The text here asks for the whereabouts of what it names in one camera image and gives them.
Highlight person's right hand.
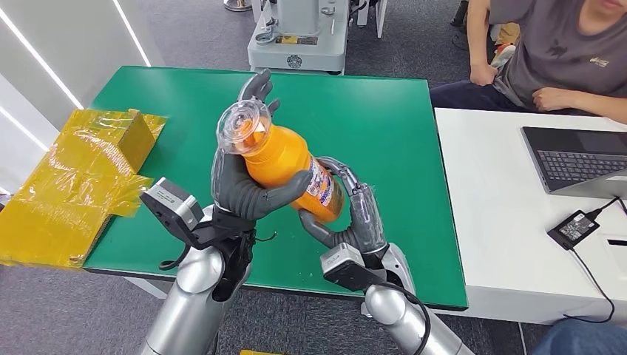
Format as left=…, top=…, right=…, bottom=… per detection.
left=470, top=62, right=500, bottom=88

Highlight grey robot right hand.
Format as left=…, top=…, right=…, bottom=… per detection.
left=299, top=156, right=389, bottom=257

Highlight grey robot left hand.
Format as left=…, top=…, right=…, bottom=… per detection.
left=210, top=68, right=314, bottom=223

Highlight person's left hand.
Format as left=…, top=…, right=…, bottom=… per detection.
left=532, top=87, right=569, bottom=112

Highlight orange detergent bottle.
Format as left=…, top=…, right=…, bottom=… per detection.
left=216, top=98, right=346, bottom=224

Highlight person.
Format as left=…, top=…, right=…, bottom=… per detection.
left=430, top=0, right=627, bottom=124

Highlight dark grey laptop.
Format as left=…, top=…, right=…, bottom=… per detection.
left=521, top=126, right=627, bottom=200

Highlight white desk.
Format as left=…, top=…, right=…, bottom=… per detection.
left=435, top=107, right=627, bottom=325

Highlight white panel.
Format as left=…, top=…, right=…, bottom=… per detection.
left=356, top=0, right=388, bottom=39

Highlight black power adapter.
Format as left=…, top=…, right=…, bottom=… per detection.
left=547, top=210, right=602, bottom=251

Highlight white machine with column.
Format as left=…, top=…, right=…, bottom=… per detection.
left=247, top=0, right=351, bottom=75

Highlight yellow taped cardboard box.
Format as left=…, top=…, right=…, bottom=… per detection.
left=0, top=108, right=168, bottom=269

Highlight person's leg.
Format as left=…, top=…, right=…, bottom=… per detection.
left=531, top=318, right=627, bottom=355

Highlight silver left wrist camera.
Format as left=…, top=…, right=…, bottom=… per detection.
left=140, top=177, right=217, bottom=251

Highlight black adapter cable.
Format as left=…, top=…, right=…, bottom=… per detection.
left=587, top=195, right=627, bottom=219
left=563, top=247, right=617, bottom=325

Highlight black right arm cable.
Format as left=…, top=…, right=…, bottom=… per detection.
left=377, top=281, right=433, bottom=355

